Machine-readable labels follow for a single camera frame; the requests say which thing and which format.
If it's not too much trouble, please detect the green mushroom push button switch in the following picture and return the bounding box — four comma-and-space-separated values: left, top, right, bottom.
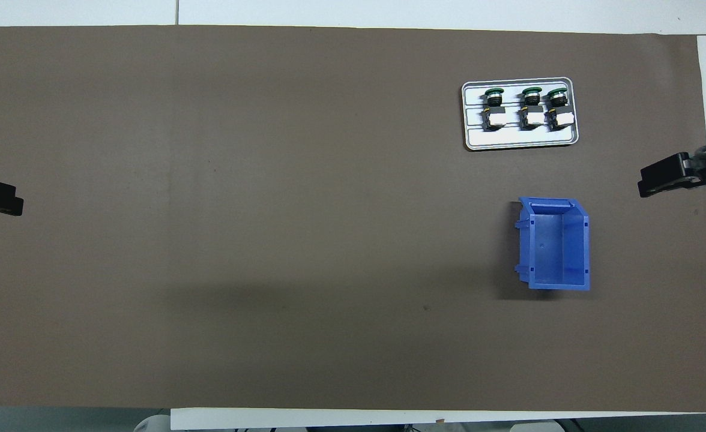
545, 88, 575, 131
482, 88, 508, 132
519, 87, 546, 130

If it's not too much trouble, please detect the blue plastic storage bin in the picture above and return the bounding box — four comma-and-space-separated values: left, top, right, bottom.
514, 197, 591, 292

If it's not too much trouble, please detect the silver metal tray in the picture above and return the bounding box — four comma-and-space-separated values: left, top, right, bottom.
461, 77, 580, 151

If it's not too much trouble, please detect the brown table mat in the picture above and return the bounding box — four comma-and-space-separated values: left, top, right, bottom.
0, 25, 706, 413

